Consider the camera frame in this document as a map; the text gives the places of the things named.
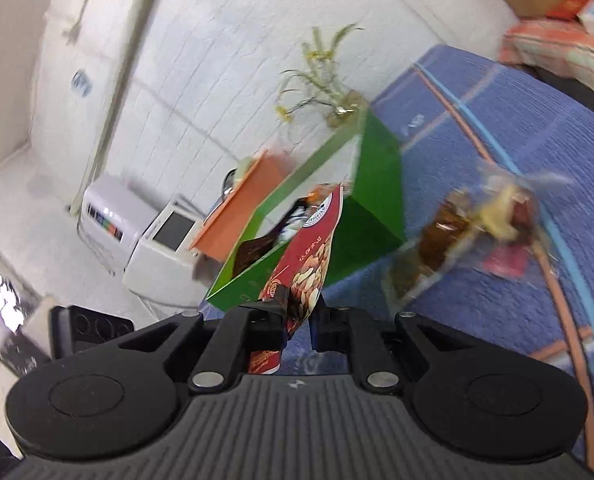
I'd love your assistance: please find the glass vase with yellow flowers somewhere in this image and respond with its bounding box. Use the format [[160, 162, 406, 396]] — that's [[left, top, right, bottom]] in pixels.
[[274, 22, 370, 131]]

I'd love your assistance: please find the white wall pipe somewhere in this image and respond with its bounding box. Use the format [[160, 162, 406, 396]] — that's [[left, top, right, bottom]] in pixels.
[[69, 0, 174, 213]]

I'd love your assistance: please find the blue checked tablecloth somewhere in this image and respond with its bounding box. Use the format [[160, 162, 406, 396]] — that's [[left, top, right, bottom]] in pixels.
[[249, 44, 594, 480]]

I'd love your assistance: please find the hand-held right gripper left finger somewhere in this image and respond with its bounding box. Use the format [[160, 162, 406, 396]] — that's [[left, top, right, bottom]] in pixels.
[[118, 301, 292, 395]]

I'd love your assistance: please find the clear packet of brown snacks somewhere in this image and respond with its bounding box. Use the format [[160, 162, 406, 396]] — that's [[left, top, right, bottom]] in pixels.
[[384, 159, 575, 311]]

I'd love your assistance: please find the orange plastic basin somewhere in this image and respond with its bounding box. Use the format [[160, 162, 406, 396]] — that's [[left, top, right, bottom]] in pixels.
[[188, 149, 298, 264]]

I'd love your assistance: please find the black and silver can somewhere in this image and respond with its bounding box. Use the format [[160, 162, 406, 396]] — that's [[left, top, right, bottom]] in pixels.
[[221, 167, 242, 211]]

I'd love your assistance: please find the green cardboard box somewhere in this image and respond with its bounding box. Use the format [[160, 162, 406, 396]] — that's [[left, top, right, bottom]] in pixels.
[[204, 107, 406, 313]]

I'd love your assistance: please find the red nut snack packet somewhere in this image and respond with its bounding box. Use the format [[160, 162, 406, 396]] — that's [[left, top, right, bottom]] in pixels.
[[247, 184, 345, 376]]

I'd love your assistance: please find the dark brown snack packet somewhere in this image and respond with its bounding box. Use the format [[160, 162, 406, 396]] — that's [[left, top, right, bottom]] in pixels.
[[234, 199, 308, 281]]

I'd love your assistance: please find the white water purifier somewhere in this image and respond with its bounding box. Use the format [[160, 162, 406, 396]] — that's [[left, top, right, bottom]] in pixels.
[[78, 175, 154, 277]]

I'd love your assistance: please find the white appliance with screen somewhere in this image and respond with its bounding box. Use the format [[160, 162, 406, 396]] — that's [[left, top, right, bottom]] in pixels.
[[123, 201, 205, 307]]

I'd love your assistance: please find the round blue wall sticker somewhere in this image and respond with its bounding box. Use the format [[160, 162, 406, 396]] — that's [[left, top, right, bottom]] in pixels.
[[71, 69, 94, 97]]

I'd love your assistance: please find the plaid cloth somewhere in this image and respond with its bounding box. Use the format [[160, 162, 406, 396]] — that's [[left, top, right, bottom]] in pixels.
[[498, 16, 594, 107]]

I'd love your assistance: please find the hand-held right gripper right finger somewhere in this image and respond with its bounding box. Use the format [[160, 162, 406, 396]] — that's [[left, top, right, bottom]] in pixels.
[[308, 304, 474, 392]]

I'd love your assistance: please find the small red packet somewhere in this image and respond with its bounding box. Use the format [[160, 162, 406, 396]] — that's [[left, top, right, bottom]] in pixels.
[[481, 244, 528, 279]]

